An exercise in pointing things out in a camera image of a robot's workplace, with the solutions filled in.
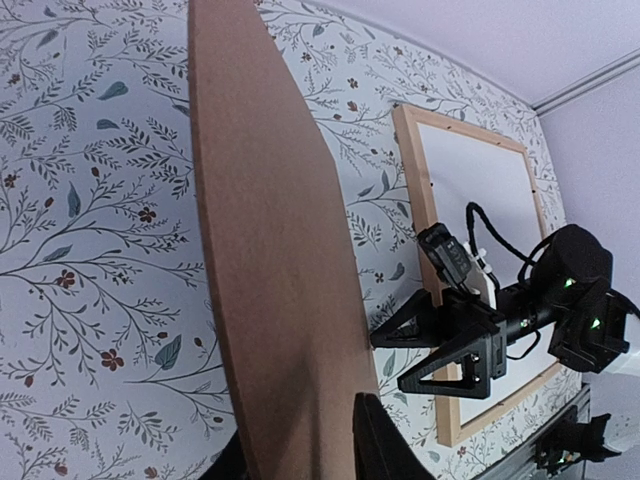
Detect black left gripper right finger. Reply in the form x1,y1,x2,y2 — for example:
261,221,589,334
352,392,435,480

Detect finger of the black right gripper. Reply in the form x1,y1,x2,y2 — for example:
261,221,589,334
397,332,492,399
370,289,440,348

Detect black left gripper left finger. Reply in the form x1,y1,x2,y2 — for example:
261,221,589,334
199,431,248,480

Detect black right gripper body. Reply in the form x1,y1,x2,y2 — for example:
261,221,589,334
436,289,554,385

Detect light wooden picture frame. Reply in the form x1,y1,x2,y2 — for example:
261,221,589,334
392,104,563,447

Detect photo with white border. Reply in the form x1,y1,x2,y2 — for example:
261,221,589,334
417,122,556,429

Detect brown backing board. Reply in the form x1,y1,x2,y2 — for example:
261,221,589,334
188,1,377,479

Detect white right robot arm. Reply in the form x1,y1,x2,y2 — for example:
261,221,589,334
370,223,639,399

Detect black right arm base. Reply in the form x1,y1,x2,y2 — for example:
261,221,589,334
535,409,621,476

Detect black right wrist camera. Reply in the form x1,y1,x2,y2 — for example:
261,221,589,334
417,223,471,289

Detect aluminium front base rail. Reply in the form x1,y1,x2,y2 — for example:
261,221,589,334
474,384,640,480

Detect right aluminium corner post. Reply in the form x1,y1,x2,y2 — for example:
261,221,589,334
531,49,639,117

